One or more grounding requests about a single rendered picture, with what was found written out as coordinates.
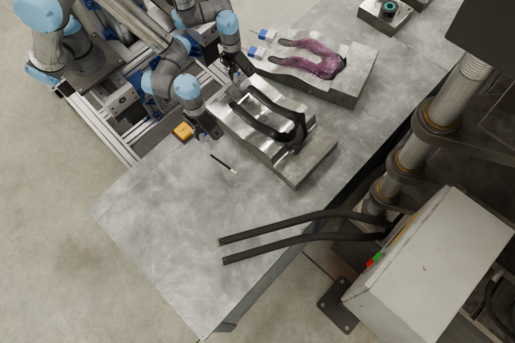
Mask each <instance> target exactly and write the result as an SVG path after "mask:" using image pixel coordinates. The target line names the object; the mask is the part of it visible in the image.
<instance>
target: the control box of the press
mask: <svg viewBox="0 0 515 343"><path fill-rule="evenodd" d="M514 234H515V230H513V229H512V228H511V227H509V226H507V225H506V224H505V223H504V222H503V221H501V220H499V219H498V218H497V217H495V216H494V215H492V214H491V213H490V212H489V211H487V210H486V209H484V208H483V207H481V206H480V205H479V204H478V203H476V202H475V201H473V200H472V199H470V198H469V197H468V196H467V195H466V194H464V193H462V192H461V191H459V190H458V189H457V188H456V187H454V186H453V187H451V188H450V187H449V186H448V185H445V186H444V187H443V188H442V189H441V190H440V191H439V192H437V193H436V194H435V195H434V196H433V197H432V198H431V199H430V200H429V201H428V202H427V203H425V204H424V205H423V206H422V207H421V208H420V209H419V210H418V211H417V212H415V213H414V214H413V215H412V216H411V217H410V218H409V219H408V220H407V221H406V222H405V223H404V224H403V225H402V226H401V227H400V228H399V229H398V230H397V231H396V232H395V233H394V235H393V236H392V237H391V238H390V240H389V241H388V242H387V243H386V245H385V246H384V247H383V248H382V249H381V250H380V251H379V252H378V253H377V254H376V255H375V256H374V257H373V258H371V259H370V260H369V261H368V263H365V264H364V265H363V266H362V268H361V270H362V273H361V275H360V276H359V277H358V278H357V280H356V281H355V282H354V283H353V284H352V283H351V282H350V281H349V280H348V279H347V278H346V277H344V276H339V278H338V279H337V280H336V281H335V283H334V284H333V285H332V286H331V287H330V288H329V289H328V290H327V291H326V293H325V294H324V295H323V296H322V298H321V299H320V300H319V301H318V303H317V308H318V309H319V310H320V311H321V312H322V313H323V314H325V315H326V316H327V317H328V318H329V319H330V320H331V321H332V322H333V323H334V324H335V325H336V326H337V327H338V328H339V329H340V330H341V331H342V332H343V333H344V334H346V335H349V334H350V333H351V332H352V330H353V329H354V328H355V327H356V326H357V325H358V323H359V322H360V321H361V322H362V323H363V324H365V325H366V326H367V327H368V328H369V329H370V330H371V331H372V332H373V333H374V334H375V335H377V336H378V337H379V338H380V339H381V340H382V341H383V342H387V343H435V342H436V341H437V340H438V339H439V337H440V336H441V334H442V333H443V331H444V330H445V329H446V328H447V326H448V325H449V323H450V322H451V320H452V319H453V318H454V317H455V315H456V314H457V312H458V311H459V309H460V308H461V307H462V305H463V304H464V303H465V301H466V300H467V298H468V297H469V295H470V294H471V293H472V292H473V290H474V289H475V287H476V286H477V284H478V283H479V282H480V281H481V279H482V278H483V276H484V275H485V273H486V272H487V271H488V270H489V268H490V267H491V265H492V264H493V262H494V261H495V259H496V258H497V257H498V256H499V254H500V252H501V251H502V250H503V248H504V247H505V246H506V245H507V243H508V242H509V240H510V238H511V237H512V236H513V235H514Z"/></svg>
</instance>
